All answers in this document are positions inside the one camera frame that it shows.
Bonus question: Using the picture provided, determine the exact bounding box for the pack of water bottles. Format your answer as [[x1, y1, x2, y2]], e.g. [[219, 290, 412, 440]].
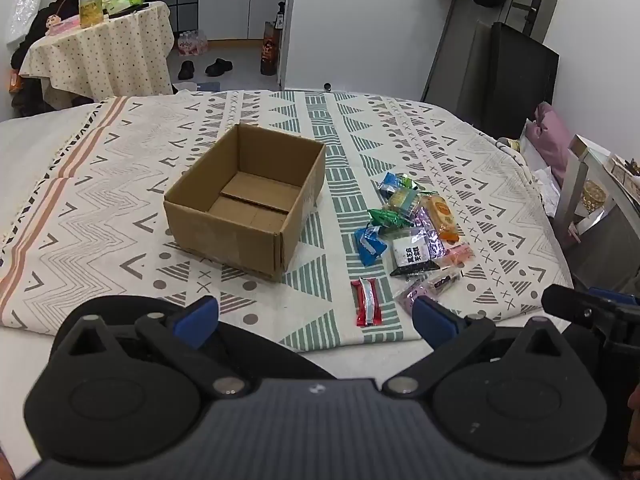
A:
[[177, 30, 208, 57]]

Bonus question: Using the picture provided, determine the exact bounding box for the purple snack packet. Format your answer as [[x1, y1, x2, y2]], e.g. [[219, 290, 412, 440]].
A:
[[395, 280, 436, 313]]

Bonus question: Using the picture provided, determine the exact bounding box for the light green packet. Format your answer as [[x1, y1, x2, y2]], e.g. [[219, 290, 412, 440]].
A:
[[103, 0, 146, 16]]

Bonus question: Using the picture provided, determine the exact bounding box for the teal blue snack packet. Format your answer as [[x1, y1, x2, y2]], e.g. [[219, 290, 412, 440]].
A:
[[377, 171, 418, 200]]

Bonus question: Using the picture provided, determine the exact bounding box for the table with dotted tablecloth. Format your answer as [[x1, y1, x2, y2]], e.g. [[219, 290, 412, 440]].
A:
[[19, 1, 175, 106]]

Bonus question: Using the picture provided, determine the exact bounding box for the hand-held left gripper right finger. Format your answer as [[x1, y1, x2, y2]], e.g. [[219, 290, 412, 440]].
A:
[[382, 296, 583, 397]]

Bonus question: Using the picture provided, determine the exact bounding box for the pink cartoon pouch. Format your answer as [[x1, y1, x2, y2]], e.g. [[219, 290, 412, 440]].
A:
[[45, 14, 81, 37]]

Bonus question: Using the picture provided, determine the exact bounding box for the black white snack packet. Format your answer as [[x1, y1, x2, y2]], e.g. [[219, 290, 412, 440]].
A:
[[389, 227, 441, 277]]

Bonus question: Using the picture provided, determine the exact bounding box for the pink orange snack packet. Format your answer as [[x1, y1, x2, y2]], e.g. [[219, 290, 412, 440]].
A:
[[440, 242, 475, 268]]

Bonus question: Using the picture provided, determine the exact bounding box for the white crumpled cloth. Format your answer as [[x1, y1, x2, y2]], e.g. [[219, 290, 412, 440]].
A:
[[520, 125, 561, 216]]

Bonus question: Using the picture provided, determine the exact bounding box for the white cabinet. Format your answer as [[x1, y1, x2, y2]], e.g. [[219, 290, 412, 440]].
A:
[[197, 0, 293, 41]]

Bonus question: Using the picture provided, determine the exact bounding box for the black flat panel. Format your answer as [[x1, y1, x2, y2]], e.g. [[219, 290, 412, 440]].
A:
[[487, 22, 560, 138]]

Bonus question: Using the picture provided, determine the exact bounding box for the pink cloth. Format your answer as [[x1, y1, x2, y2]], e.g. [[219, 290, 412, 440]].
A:
[[522, 102, 573, 186]]

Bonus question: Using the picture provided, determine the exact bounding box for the yellow green snack packet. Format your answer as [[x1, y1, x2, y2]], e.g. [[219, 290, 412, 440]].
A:
[[387, 187, 423, 223]]

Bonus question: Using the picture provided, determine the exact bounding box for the metal door handle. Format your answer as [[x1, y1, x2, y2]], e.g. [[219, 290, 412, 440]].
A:
[[520, 0, 542, 36]]

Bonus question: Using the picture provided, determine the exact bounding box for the brown bottle on floor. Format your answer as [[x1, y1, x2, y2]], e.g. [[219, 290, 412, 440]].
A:
[[259, 20, 281, 77]]

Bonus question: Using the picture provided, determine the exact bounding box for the white bed sheet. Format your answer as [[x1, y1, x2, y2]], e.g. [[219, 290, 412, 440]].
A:
[[0, 100, 451, 476]]

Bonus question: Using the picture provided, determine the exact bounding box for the dark bar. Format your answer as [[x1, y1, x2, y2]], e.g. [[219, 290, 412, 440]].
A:
[[425, 267, 463, 293]]

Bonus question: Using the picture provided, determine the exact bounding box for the grey leaning board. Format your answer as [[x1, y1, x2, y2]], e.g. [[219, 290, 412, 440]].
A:
[[422, 0, 493, 126]]

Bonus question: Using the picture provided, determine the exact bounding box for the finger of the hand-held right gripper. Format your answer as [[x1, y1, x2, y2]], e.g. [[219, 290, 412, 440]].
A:
[[541, 284, 623, 328]]

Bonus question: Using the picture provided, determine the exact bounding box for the red silver snack packet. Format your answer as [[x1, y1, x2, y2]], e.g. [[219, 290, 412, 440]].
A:
[[351, 277, 383, 327]]

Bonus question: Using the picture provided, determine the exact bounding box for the clear plastic sheet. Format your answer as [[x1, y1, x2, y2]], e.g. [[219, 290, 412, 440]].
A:
[[7, 0, 48, 43]]

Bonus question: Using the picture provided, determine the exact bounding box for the brown cardboard box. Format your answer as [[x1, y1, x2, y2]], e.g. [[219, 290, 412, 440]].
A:
[[163, 122, 327, 282]]

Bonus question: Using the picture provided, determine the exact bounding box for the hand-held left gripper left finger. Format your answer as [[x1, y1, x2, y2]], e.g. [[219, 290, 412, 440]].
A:
[[52, 296, 251, 401]]

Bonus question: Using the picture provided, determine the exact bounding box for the white framed stand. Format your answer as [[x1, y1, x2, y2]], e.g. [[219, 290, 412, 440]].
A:
[[552, 134, 640, 241]]

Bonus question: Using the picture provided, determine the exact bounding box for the dark clothes pile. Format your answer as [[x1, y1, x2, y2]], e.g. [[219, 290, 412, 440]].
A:
[[10, 0, 81, 116]]

